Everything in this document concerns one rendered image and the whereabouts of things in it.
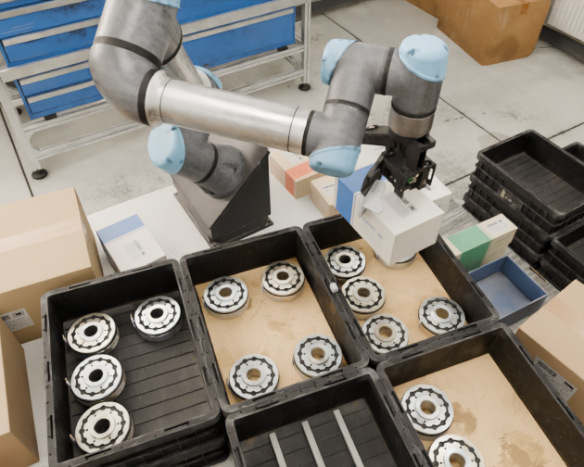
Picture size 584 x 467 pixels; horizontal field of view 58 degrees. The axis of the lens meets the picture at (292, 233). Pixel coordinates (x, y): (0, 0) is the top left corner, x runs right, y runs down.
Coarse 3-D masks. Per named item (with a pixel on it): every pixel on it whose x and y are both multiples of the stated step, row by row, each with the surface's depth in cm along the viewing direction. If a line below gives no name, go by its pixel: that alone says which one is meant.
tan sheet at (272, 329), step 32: (256, 288) 126; (224, 320) 120; (256, 320) 120; (288, 320) 120; (320, 320) 120; (224, 352) 115; (256, 352) 115; (288, 352) 115; (224, 384) 110; (288, 384) 110
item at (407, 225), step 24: (360, 168) 110; (336, 192) 111; (360, 192) 105; (384, 192) 105; (408, 192) 105; (384, 216) 100; (408, 216) 100; (432, 216) 100; (384, 240) 101; (408, 240) 101; (432, 240) 106
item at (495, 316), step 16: (304, 224) 127; (320, 224) 128; (320, 256) 120; (448, 256) 121; (464, 272) 117; (352, 320) 108; (496, 320) 108; (432, 336) 106; (448, 336) 106; (368, 352) 103; (400, 352) 104
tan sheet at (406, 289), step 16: (368, 256) 133; (416, 256) 133; (368, 272) 130; (384, 272) 130; (400, 272) 129; (416, 272) 129; (432, 272) 129; (384, 288) 126; (400, 288) 126; (416, 288) 126; (432, 288) 126; (400, 304) 123; (416, 304) 123; (400, 320) 120; (384, 336) 117; (416, 336) 117
